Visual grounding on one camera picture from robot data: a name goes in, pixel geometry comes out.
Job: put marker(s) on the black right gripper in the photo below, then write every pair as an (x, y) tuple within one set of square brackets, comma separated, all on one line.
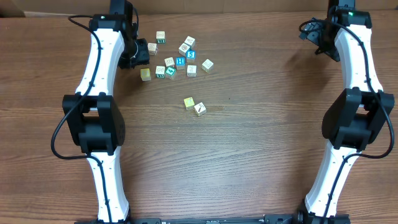
[(313, 35)]

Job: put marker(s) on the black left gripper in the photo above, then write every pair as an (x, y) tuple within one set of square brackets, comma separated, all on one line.
[(140, 54)]

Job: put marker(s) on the yellow top block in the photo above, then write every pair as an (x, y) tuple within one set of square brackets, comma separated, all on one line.
[(145, 74)]

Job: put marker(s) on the white block green B side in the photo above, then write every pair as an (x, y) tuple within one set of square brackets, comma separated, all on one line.
[(160, 71)]

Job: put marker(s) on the white block number 3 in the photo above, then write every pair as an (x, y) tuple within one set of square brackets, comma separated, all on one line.
[(191, 70)]

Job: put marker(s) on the yellow G block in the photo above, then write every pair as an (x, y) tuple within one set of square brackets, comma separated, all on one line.
[(189, 103)]

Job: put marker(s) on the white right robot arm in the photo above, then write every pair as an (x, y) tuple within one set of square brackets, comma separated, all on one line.
[(357, 124)]

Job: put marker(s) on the white block leaf picture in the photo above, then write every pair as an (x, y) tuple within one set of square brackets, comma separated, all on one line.
[(152, 48)]

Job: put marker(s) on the white block green side top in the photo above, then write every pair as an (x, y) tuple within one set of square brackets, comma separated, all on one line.
[(160, 37)]

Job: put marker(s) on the white block beside H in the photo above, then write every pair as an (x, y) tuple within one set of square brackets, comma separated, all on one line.
[(169, 62)]

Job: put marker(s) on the green number 4 block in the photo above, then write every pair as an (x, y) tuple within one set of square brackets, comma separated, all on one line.
[(170, 72)]

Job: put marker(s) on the blue H block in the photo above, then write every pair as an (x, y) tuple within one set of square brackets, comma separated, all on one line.
[(180, 63)]

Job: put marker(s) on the white block shell picture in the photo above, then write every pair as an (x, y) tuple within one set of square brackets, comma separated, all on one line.
[(183, 49)]

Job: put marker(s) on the blue number 5 block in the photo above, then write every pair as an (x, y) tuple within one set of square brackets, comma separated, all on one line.
[(190, 56)]

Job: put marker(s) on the white block far top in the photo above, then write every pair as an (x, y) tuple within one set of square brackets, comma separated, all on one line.
[(190, 41)]

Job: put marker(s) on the white block letter L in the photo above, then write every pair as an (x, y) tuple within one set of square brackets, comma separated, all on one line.
[(207, 65)]

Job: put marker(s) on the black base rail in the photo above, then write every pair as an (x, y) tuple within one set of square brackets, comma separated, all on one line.
[(266, 219)]

